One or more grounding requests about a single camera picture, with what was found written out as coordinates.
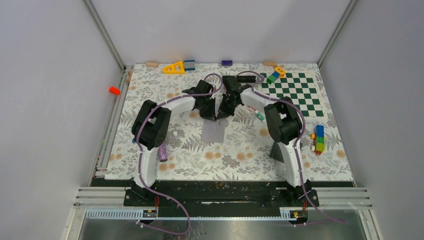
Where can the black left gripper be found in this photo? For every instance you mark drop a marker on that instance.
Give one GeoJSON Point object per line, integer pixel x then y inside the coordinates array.
{"type": "Point", "coordinates": [211, 115]}

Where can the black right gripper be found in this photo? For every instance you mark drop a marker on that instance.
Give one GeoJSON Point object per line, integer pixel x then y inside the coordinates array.
{"type": "Point", "coordinates": [224, 113]}

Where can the green white glue stick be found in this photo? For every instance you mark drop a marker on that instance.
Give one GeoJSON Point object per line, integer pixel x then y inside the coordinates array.
{"type": "Point", "coordinates": [259, 115]}

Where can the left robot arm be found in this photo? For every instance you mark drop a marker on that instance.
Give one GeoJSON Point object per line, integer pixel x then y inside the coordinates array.
{"type": "Point", "coordinates": [151, 125]}

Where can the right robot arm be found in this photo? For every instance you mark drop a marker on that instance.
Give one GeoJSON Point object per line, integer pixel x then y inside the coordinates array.
{"type": "Point", "coordinates": [284, 122]}

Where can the floral patterned table mat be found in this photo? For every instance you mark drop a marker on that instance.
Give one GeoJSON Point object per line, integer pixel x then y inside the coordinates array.
{"type": "Point", "coordinates": [244, 154]}

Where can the purple flat toy brick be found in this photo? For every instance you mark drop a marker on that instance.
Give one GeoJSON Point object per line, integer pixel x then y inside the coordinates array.
{"type": "Point", "coordinates": [226, 62]}

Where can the grey and blue brick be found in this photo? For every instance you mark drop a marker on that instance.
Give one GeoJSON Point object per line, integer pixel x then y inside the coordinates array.
{"type": "Point", "coordinates": [189, 65]}

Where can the yellow triangle shape toy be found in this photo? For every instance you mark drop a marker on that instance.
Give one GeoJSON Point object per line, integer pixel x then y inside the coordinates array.
{"type": "Point", "coordinates": [175, 68]}

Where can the green blue toy brick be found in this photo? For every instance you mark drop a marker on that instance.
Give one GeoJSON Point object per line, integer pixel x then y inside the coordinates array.
{"type": "Point", "coordinates": [273, 77]}

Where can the purple glitter microphone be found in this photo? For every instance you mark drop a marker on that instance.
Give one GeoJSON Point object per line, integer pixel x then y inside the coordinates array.
{"type": "Point", "coordinates": [162, 153]}

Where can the wooden block back right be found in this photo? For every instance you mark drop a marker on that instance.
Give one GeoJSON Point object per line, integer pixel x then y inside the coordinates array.
{"type": "Point", "coordinates": [270, 64]}

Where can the dark grey studded baseplate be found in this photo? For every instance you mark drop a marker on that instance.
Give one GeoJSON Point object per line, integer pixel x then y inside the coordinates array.
{"type": "Point", "coordinates": [276, 152]}

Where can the light wooden block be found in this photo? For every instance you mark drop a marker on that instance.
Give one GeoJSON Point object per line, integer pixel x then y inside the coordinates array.
{"type": "Point", "coordinates": [152, 64]}

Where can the green white chessboard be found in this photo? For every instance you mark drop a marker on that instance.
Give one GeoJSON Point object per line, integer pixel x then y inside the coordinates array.
{"type": "Point", "coordinates": [302, 87]}

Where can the multicolour brick stack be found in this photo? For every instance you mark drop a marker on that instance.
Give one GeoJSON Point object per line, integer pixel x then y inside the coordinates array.
{"type": "Point", "coordinates": [318, 137]}

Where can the red plastic cylinder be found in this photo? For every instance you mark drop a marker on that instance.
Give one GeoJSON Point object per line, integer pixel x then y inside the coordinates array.
{"type": "Point", "coordinates": [115, 91]}

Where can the orange yellow ring toy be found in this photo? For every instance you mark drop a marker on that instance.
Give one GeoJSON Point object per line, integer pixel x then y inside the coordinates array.
{"type": "Point", "coordinates": [279, 72]}

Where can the wooden block by rail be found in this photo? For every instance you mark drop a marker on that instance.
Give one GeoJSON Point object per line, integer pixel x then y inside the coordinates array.
{"type": "Point", "coordinates": [129, 77]}

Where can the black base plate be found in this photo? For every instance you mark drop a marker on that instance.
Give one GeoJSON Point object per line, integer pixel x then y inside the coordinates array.
{"type": "Point", "coordinates": [209, 199]}

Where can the aluminium side rail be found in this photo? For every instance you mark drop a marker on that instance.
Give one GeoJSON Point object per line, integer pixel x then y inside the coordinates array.
{"type": "Point", "coordinates": [106, 144]}

